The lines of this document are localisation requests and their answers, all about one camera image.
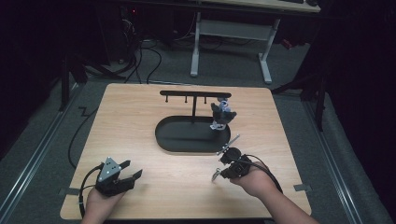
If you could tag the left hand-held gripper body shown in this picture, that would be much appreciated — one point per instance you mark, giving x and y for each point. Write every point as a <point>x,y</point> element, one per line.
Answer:
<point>109,174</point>

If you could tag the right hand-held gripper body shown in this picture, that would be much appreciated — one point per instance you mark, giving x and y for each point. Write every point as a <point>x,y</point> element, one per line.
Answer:
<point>238,169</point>

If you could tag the black hook stand with tray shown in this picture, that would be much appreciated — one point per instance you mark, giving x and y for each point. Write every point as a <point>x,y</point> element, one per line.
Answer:
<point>186,135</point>

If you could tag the person's right hand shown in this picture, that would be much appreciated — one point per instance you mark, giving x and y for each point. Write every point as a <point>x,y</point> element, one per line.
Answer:
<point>258,182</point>

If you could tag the person's left hand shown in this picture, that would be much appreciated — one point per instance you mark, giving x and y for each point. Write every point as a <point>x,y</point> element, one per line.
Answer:
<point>98,207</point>

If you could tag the grey tape strip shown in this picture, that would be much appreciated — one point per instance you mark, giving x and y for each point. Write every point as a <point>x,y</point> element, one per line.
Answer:
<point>302,187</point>
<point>71,191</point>

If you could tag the dark metal stand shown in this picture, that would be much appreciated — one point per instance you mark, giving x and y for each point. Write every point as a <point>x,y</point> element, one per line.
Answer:
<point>66,84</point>
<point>319,102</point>

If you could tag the dark computer tower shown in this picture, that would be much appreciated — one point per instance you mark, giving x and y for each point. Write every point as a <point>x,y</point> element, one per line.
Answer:
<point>129,34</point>

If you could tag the desk with white metal legs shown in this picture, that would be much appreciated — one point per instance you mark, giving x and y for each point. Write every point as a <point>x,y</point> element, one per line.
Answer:
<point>233,29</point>

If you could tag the metal floor rail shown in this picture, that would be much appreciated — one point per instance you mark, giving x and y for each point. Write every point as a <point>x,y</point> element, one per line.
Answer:
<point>34,158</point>
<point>334,168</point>

